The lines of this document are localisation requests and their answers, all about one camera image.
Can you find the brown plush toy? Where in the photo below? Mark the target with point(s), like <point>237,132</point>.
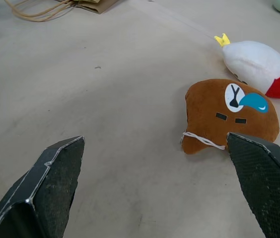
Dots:
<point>212,109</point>

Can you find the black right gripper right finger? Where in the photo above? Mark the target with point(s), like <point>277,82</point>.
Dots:
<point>266,178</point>

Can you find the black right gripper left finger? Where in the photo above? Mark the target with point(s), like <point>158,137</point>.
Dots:
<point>48,188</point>

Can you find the white and red plush toy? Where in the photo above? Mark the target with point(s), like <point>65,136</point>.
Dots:
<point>256,67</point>

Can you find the brown paper bag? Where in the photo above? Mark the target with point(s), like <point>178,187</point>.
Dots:
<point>63,7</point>

